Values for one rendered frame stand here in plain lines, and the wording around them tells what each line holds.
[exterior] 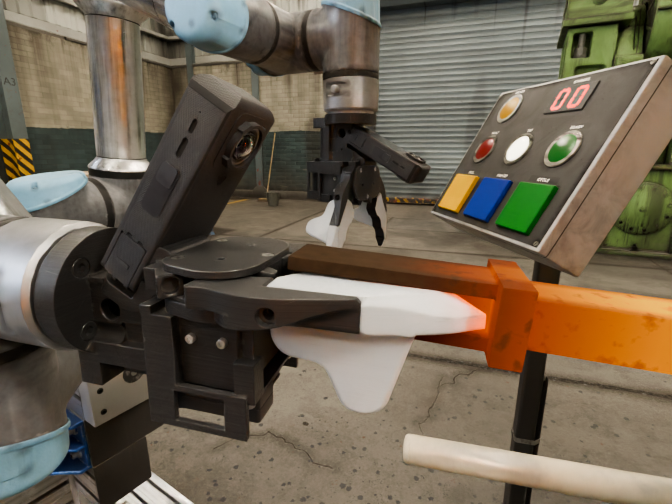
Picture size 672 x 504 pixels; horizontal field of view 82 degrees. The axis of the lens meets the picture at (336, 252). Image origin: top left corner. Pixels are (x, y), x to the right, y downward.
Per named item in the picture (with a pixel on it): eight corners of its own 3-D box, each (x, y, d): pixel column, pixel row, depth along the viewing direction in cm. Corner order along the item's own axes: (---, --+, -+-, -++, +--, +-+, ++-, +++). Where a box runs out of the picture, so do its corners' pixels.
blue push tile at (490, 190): (484, 220, 63) (509, 179, 62) (461, 213, 70) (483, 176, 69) (492, 225, 63) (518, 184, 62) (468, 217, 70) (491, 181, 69)
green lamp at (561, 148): (552, 164, 54) (557, 132, 53) (544, 163, 58) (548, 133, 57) (577, 165, 53) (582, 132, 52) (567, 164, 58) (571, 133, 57)
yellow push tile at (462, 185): (455, 211, 72) (476, 175, 72) (437, 205, 79) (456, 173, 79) (462, 215, 73) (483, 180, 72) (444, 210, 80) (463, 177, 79)
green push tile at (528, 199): (524, 233, 53) (555, 184, 53) (493, 223, 60) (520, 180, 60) (534, 239, 54) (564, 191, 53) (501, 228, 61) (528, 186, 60)
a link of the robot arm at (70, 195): (-1, 254, 66) (-19, 172, 62) (80, 238, 77) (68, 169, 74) (41, 263, 61) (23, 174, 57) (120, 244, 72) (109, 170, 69)
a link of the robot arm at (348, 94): (388, 82, 54) (358, 73, 47) (387, 117, 55) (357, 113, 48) (342, 87, 58) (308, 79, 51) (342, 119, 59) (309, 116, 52)
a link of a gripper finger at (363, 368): (471, 412, 18) (287, 373, 21) (488, 290, 17) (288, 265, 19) (474, 460, 15) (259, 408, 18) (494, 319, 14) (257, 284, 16)
